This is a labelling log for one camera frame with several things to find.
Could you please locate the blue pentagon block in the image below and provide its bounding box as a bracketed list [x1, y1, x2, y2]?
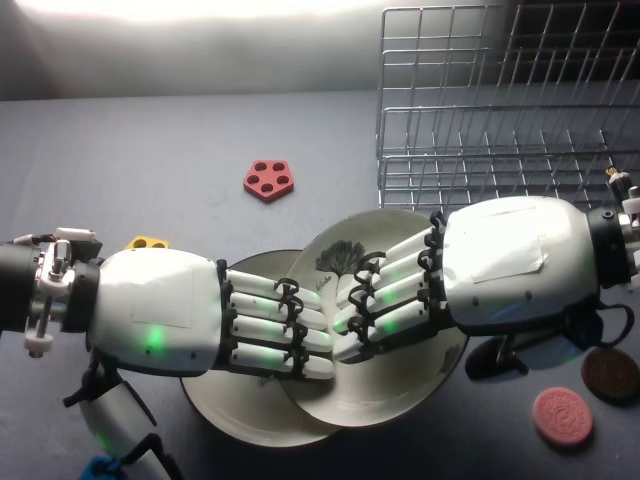
[81, 452, 124, 480]

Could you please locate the wire dish rack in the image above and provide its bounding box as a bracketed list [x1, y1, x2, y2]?
[373, 3, 640, 214]

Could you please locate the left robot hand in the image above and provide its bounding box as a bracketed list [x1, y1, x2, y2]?
[62, 248, 336, 480]

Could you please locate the white plate with leaf print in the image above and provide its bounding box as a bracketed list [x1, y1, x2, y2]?
[178, 248, 337, 450]
[278, 208, 472, 430]

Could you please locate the grey table cloth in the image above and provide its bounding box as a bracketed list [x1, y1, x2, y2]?
[0, 89, 640, 480]

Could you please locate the yellow pentagon block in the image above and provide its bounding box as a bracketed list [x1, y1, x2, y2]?
[122, 235, 171, 251]

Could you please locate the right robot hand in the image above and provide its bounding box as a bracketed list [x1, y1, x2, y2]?
[332, 196, 601, 364]

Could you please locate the brown toy cookie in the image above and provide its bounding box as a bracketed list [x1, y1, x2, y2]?
[581, 347, 640, 404]

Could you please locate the red pentagon block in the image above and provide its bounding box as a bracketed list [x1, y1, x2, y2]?
[242, 158, 297, 206]

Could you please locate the pink toy cookie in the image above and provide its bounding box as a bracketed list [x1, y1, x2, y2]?
[531, 385, 596, 446]

